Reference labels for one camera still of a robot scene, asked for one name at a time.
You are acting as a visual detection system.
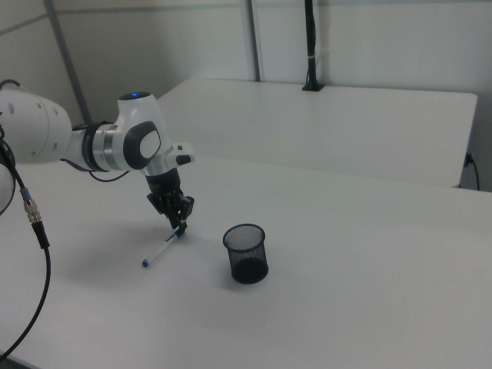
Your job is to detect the large white neighbouring table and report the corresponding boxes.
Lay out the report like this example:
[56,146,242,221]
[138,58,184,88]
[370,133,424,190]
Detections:
[156,78,479,189]

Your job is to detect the black mesh pen cup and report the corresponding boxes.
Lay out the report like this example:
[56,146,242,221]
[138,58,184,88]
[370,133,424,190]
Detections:
[222,223,270,285]

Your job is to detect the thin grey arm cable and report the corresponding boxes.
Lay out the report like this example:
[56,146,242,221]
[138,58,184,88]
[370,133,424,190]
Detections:
[60,156,131,183]

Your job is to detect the thick black cable with connector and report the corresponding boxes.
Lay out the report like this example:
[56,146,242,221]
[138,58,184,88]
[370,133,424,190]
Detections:
[0,126,53,357]

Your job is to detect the thin black floor cable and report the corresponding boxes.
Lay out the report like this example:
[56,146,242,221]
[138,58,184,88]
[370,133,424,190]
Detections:
[464,152,482,191]

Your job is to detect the grey partition frame post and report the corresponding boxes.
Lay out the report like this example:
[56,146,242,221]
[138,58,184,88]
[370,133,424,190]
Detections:
[245,0,267,83]
[43,0,92,126]

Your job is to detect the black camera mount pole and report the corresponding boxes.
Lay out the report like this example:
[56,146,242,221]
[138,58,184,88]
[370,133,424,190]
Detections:
[301,0,326,93]

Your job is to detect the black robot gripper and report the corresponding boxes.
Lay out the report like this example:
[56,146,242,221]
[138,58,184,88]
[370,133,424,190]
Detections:
[145,170,196,234]

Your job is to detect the white marker with blue cap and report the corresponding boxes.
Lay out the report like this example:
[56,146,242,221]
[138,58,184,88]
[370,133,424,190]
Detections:
[141,229,184,269]

